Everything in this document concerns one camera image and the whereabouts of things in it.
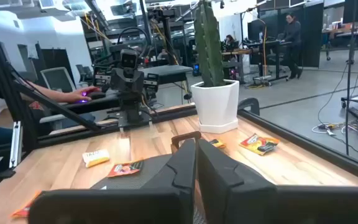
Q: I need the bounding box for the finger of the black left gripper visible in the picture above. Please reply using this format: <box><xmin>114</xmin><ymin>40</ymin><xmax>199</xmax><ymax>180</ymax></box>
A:
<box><xmin>110</xmin><ymin>67</ymin><xmax>129</xmax><ymax>94</ymax></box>
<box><xmin>128</xmin><ymin>67</ymin><xmax>145</xmax><ymax>94</ymax></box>

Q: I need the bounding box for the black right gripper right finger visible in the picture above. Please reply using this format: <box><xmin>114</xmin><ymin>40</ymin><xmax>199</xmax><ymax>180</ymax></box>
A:
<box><xmin>197</xmin><ymin>139</ymin><xmax>358</xmax><ymax>224</ymax></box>

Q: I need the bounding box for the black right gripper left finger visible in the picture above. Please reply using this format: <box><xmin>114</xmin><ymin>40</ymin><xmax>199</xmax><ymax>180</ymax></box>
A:
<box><xmin>28</xmin><ymin>139</ymin><xmax>198</xmax><ymax>224</ymax></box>

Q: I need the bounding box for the red fruit tea packet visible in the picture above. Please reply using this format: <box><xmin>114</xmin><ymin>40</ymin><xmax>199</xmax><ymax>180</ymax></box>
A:
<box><xmin>106</xmin><ymin>160</ymin><xmax>145</xmax><ymax>178</ymax></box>
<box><xmin>10</xmin><ymin>190</ymin><xmax>42</xmax><ymax>219</ymax></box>

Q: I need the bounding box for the white orange Tazo tea packet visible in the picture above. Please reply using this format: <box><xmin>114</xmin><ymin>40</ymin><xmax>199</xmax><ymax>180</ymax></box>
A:
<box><xmin>81</xmin><ymin>148</ymin><xmax>111</xmax><ymax>169</ymax></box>

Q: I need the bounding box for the yellow tea packet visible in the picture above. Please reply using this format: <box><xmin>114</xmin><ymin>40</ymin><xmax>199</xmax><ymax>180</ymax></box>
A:
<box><xmin>209</xmin><ymin>138</ymin><xmax>226</xmax><ymax>149</ymax></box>
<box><xmin>239</xmin><ymin>133</ymin><xmax>281</xmax><ymax>156</ymax></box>

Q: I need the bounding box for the wooden tea organizer box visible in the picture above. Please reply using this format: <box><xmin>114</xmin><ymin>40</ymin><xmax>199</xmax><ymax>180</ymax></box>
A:
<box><xmin>170</xmin><ymin>131</ymin><xmax>202</xmax><ymax>153</ymax></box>

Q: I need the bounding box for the black computer mouse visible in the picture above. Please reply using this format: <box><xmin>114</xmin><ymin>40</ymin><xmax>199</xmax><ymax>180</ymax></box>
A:
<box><xmin>85</xmin><ymin>90</ymin><xmax>107</xmax><ymax>101</ymax></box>

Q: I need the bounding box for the person's hand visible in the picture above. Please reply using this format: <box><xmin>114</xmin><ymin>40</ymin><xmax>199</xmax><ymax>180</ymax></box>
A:
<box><xmin>68</xmin><ymin>86</ymin><xmax>101</xmax><ymax>104</ymax></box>

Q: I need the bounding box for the black desk with mouse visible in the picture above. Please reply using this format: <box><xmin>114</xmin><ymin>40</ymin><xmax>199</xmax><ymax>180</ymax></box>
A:
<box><xmin>39</xmin><ymin>93</ymin><xmax>121</xmax><ymax>125</ymax></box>

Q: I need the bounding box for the grey office chair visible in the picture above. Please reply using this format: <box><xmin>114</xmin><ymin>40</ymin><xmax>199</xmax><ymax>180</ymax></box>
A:
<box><xmin>40</xmin><ymin>67</ymin><xmax>76</xmax><ymax>94</ymax></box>

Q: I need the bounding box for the green cactus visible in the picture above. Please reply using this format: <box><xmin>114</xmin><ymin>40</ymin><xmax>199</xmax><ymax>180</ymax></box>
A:
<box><xmin>193</xmin><ymin>0</ymin><xmax>226</xmax><ymax>88</ymax></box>

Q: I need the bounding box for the standing desk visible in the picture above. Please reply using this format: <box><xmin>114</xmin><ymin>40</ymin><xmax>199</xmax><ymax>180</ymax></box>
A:
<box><xmin>222</xmin><ymin>39</ymin><xmax>291</xmax><ymax>85</ymax></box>

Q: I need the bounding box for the black tripod stand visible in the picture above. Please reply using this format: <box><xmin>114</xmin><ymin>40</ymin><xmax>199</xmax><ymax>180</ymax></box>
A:
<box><xmin>342</xmin><ymin>0</ymin><xmax>358</xmax><ymax>156</ymax></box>

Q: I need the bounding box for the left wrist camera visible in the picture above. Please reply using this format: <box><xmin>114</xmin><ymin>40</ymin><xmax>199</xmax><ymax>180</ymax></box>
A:
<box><xmin>119</xmin><ymin>49</ymin><xmax>139</xmax><ymax>70</ymax></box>

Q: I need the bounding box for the white cable bundle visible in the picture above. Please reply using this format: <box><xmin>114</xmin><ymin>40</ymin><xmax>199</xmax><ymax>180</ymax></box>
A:
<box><xmin>311</xmin><ymin>119</ymin><xmax>358</xmax><ymax>138</ymax></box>

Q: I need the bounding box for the silver frame bracket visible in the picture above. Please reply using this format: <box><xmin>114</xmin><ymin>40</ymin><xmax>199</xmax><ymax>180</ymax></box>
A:
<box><xmin>9</xmin><ymin>121</ymin><xmax>22</xmax><ymax>169</ymax></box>

